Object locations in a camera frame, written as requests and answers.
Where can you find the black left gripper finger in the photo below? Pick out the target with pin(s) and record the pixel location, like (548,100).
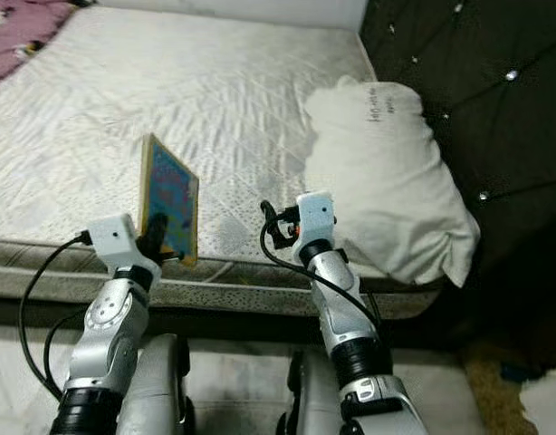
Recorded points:
(155,236)

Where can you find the colourful picture book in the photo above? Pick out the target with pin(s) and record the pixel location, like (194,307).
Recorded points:
(169,195)

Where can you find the white pillow with handwriting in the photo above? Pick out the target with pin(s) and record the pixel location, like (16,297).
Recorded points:
(387,181)

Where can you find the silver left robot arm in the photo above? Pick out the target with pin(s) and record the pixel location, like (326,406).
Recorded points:
(106,344)

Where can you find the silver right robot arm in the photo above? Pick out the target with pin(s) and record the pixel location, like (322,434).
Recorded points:
(341,308)

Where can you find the white patterned mattress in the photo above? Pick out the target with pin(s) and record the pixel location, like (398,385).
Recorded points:
(133,100)

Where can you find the grey robot left leg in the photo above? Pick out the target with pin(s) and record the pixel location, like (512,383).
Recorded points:
(160,390)

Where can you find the grey robot leg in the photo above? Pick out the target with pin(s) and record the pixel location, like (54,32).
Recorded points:
(314,399)
(160,390)

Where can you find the grey robot right leg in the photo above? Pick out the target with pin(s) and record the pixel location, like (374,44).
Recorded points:
(314,399)

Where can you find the black tufted headboard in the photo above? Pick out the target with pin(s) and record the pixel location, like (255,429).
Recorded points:
(495,136)

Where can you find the pink printed blanket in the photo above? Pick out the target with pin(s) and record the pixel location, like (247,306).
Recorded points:
(11,45)

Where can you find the brown floor mat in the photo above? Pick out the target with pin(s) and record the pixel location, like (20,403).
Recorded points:
(495,399)

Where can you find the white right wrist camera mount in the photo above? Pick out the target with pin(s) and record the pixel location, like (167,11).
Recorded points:
(317,216)

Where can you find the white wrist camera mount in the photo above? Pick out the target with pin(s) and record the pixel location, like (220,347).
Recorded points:
(317,216)
(115,237)

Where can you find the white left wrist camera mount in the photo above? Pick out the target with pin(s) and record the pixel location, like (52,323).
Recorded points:
(115,237)

